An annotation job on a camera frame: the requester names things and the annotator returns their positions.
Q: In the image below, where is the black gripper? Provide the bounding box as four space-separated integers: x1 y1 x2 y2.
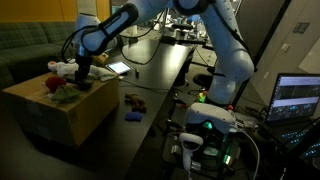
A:
73 53 95 87

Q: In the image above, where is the green cloth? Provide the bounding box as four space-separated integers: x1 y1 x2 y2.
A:
50 84 82 104

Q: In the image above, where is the blue sponge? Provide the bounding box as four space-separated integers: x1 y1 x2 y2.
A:
124 111 144 123

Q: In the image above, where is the large cardboard box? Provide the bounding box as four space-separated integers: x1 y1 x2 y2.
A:
0 70 121 149

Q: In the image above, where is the red plush ball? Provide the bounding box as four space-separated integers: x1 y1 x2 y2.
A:
44 75 67 94

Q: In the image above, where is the tablet with lit screen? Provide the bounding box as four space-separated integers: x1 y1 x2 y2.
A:
105 60 134 76

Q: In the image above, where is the green plaid sofa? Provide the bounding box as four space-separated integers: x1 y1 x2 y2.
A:
0 21 79 89

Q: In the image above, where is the small green yellow object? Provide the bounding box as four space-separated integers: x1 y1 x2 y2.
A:
196 91 209 104

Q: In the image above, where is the black office chair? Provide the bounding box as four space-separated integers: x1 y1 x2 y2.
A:
192 72 217 90

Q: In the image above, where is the white VR controller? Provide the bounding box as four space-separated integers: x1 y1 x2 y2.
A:
178 132 204 174

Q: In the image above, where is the black equipment rack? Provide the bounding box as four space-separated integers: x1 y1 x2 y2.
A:
163 99 241 180

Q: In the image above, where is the black diagonal pole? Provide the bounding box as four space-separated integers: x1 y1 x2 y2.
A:
230 0 293 109

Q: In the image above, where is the open black laptop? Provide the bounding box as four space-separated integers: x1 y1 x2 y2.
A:
264 73 320 161

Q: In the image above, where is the yellow wrist camera box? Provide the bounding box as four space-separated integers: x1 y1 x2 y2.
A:
93 52 110 65

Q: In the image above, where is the black camera bar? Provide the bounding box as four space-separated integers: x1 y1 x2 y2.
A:
171 23 195 31

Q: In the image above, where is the white cable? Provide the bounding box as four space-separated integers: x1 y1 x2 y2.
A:
238 129 262 180

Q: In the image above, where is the dark wall sign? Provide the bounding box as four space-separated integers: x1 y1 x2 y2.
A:
293 21 312 34

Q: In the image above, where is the white wall board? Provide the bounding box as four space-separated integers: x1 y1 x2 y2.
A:
298 38 320 74

